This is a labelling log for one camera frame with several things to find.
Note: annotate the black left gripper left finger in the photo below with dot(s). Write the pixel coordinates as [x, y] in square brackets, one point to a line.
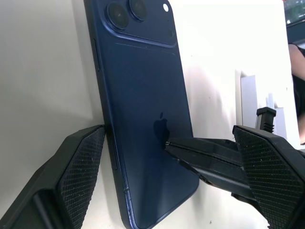
[71, 171]

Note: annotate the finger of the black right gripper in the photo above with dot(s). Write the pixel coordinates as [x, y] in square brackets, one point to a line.
[205, 145]
[214, 169]

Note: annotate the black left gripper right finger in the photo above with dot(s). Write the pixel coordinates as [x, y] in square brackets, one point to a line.
[274, 176]

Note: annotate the dark blue smartphone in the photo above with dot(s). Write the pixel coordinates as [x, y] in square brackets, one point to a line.
[143, 95]

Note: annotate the white phone box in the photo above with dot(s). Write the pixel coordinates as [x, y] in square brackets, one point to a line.
[248, 102]

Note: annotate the person in dark clothing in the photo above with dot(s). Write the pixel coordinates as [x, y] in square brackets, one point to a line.
[299, 71]

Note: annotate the black capped grey post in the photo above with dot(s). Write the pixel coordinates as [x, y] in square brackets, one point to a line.
[266, 117]

